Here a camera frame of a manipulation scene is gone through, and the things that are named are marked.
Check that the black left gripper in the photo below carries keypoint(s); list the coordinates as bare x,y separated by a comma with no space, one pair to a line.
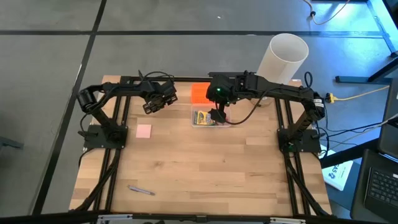
158,90

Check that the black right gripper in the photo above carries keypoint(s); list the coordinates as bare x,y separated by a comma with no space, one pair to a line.
224,88

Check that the green yellow crayon box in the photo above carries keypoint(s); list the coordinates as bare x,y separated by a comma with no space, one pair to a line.
203,119

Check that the orange-lidded clear pencil case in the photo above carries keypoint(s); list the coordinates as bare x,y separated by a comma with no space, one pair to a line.
199,93

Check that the pink sticky note pad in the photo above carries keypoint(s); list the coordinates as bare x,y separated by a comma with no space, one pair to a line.
143,131

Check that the purple pen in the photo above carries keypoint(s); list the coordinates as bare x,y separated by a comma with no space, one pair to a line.
141,190

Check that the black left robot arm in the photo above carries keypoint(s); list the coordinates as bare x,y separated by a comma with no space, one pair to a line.
124,88

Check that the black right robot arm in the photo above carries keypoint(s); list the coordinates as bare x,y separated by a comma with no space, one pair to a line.
280,90

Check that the black power strip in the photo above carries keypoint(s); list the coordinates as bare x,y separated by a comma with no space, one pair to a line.
211,74

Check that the white shade wooden base lamp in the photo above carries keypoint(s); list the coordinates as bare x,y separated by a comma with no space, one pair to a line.
286,59

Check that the black rig beam silver brackets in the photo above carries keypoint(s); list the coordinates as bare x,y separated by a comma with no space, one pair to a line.
199,219

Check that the white booklet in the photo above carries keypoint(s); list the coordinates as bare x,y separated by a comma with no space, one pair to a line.
337,174

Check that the black desk leg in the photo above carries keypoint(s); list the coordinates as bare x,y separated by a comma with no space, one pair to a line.
348,153

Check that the grey furniture foot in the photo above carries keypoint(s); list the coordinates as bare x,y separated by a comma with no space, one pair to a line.
9,143

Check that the black laptop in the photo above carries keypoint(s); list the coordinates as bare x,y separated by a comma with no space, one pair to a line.
385,186

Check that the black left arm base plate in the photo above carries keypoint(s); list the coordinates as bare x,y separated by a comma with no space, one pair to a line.
93,141

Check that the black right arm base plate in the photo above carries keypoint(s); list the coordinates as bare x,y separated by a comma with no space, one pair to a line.
311,146

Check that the black desk frame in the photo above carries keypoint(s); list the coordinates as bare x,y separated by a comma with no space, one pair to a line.
357,79

